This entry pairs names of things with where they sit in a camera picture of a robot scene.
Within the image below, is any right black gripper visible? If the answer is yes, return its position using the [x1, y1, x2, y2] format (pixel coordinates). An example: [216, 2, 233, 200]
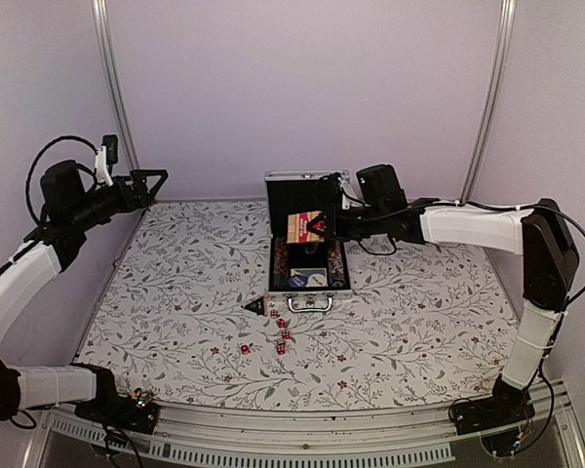
[307, 203, 386, 243]

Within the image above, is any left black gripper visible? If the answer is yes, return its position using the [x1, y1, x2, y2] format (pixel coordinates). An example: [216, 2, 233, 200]
[70, 169, 169, 230]

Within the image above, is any red playing card deck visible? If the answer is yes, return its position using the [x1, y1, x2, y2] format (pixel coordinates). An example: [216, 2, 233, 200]
[286, 211, 319, 244]

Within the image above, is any aluminium poker case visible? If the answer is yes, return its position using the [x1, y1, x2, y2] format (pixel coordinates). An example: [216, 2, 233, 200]
[264, 171, 352, 314]

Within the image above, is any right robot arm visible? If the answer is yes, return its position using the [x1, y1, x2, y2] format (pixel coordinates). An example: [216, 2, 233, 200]
[301, 164, 579, 425]

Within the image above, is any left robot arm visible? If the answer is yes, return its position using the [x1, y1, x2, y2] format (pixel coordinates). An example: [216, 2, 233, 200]
[0, 160, 168, 435]

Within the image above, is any right poker chip row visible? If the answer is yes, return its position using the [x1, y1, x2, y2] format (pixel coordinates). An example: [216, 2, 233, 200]
[327, 242, 347, 289]

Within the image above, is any poker chip row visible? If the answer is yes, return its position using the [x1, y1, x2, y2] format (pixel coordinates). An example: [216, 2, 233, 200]
[272, 238, 289, 290]
[327, 242, 347, 289]

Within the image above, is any left poker chip row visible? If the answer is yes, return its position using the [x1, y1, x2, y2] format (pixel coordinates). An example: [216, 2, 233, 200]
[272, 238, 289, 290]

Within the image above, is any blue playing card deck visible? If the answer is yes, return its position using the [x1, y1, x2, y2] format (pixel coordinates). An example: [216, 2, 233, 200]
[291, 267, 327, 277]

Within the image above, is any white dealer chip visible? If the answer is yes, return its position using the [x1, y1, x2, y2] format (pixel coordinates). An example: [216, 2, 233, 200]
[306, 273, 329, 288]

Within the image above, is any blue small blind chip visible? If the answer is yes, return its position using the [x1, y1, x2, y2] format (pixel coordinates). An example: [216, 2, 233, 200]
[288, 275, 308, 289]

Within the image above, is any triangular all in button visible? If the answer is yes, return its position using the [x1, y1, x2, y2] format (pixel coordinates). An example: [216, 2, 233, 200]
[242, 295, 267, 316]

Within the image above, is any floral table cloth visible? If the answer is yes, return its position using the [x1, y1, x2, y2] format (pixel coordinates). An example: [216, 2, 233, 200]
[78, 201, 518, 411]

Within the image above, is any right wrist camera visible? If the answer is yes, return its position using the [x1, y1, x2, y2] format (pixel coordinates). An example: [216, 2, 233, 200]
[313, 172, 351, 210]

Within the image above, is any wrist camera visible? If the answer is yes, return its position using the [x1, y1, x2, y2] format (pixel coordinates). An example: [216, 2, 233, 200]
[313, 172, 351, 210]
[94, 135, 118, 186]

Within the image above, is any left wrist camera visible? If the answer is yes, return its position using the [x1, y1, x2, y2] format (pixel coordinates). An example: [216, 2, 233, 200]
[94, 135, 118, 186]

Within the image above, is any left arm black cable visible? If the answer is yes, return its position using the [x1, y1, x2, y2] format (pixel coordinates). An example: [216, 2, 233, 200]
[23, 136, 103, 225]

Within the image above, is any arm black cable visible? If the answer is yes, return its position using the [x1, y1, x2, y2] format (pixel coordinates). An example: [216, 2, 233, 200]
[23, 136, 103, 225]
[418, 197, 585, 454]

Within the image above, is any left aluminium frame post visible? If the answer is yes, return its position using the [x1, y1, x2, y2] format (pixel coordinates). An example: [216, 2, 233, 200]
[91, 0, 140, 170]

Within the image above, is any aluminium frame post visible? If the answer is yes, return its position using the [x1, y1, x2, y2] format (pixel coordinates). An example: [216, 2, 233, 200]
[459, 0, 517, 202]
[91, 0, 140, 170]

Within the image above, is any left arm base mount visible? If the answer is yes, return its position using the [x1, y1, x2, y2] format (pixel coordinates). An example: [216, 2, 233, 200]
[74, 389, 160, 435]

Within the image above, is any front aluminium rail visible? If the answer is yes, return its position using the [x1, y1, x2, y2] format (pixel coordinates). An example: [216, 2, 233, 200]
[21, 379, 585, 467]

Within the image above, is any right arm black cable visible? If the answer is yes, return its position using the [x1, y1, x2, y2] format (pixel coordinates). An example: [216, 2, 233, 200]
[418, 197, 585, 454]

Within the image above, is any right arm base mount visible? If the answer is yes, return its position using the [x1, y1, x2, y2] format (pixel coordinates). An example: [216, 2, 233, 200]
[448, 380, 535, 435]

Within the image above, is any right aluminium frame post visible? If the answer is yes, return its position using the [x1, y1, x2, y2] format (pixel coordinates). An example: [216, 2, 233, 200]
[459, 0, 517, 202]

